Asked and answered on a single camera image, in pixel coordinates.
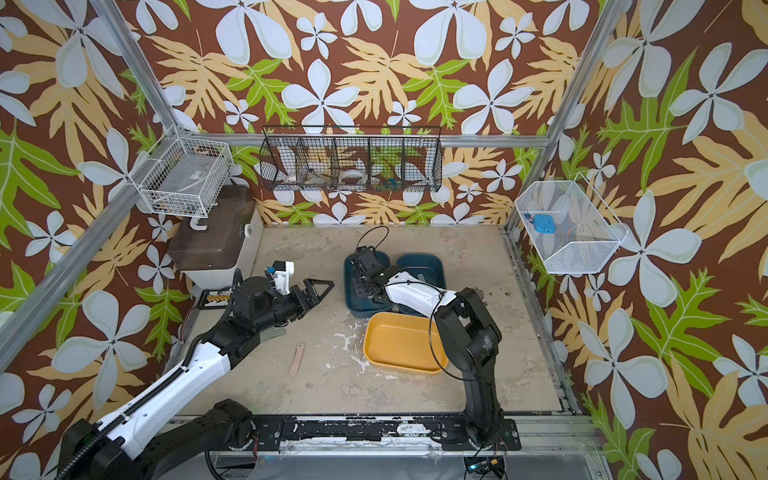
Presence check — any white wire basket left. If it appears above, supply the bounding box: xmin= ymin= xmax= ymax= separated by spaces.
xmin=130 ymin=127 xmax=233 ymax=218

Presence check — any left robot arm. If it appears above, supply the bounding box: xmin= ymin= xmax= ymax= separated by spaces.
xmin=56 ymin=275 xmax=334 ymax=479

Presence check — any right teal storage box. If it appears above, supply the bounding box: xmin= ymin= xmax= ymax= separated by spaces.
xmin=395 ymin=253 xmax=446 ymax=289

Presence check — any brown lidded white container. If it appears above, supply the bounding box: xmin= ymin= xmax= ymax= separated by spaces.
xmin=167 ymin=185 xmax=263 ymax=290

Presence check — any small electronics board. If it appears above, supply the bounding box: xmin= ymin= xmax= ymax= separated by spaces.
xmin=463 ymin=456 xmax=508 ymax=479

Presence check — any left teal storage box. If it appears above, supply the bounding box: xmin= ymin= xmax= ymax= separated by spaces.
xmin=343 ymin=254 xmax=393 ymax=318

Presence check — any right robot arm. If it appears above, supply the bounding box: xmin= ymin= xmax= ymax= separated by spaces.
xmin=351 ymin=246 xmax=504 ymax=447

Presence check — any blue object in basket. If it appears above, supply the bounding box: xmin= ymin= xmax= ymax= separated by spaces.
xmin=533 ymin=214 xmax=556 ymax=234

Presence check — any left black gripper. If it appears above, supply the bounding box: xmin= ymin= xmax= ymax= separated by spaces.
xmin=253 ymin=279 xmax=333 ymax=335

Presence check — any black wire basket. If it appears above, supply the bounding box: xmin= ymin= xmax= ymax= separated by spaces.
xmin=256 ymin=126 xmax=444 ymax=192

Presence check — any teal storage box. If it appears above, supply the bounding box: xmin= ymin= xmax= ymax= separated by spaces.
xmin=395 ymin=253 xmax=446 ymax=289
xmin=343 ymin=254 xmax=393 ymax=318

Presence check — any yellow storage box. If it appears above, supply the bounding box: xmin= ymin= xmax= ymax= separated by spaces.
xmin=363 ymin=312 xmax=448 ymax=374

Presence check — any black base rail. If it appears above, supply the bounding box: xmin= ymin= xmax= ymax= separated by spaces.
xmin=249 ymin=413 xmax=522 ymax=453

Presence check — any white wire basket right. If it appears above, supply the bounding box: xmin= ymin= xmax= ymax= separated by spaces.
xmin=515 ymin=174 xmax=629 ymax=276

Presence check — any white wire basket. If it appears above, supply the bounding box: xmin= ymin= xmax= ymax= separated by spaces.
xmin=130 ymin=127 xmax=233 ymax=218
xmin=515 ymin=174 xmax=629 ymax=276

